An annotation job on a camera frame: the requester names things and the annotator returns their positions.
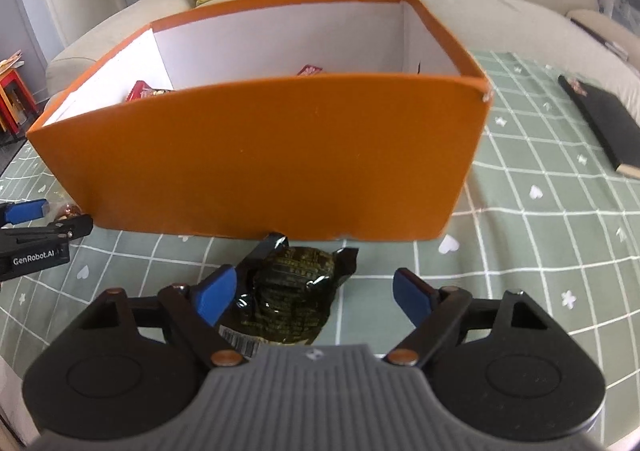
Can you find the red brown foil snack packet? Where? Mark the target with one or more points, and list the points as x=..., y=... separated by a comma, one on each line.
x=145, y=91

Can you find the red stool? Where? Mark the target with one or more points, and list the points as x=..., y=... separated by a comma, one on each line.
x=15, y=98

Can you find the cream sofa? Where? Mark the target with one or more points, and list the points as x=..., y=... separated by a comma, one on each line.
x=100, y=51

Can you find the large red snack packet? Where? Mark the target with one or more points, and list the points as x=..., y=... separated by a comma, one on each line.
x=310, y=70

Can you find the black glossy snack packet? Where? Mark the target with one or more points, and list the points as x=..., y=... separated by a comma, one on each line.
x=285, y=296

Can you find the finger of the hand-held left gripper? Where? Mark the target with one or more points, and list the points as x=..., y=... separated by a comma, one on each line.
x=50, y=230
x=25, y=212

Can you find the black notebook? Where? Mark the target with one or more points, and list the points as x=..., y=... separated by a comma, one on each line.
x=605, y=121

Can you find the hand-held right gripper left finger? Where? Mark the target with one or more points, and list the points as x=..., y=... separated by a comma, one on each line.
x=215, y=293

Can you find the dark flat object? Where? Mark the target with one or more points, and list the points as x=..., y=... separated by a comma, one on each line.
x=597, y=37

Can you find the orange cardboard box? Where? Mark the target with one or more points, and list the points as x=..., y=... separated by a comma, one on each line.
x=275, y=156

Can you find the clear gold candy packet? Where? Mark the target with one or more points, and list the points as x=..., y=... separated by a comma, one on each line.
x=67, y=213

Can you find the green checked tablecloth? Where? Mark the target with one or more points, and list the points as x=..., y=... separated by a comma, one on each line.
x=525, y=231

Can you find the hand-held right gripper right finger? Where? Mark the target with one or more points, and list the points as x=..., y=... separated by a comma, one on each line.
x=412, y=298

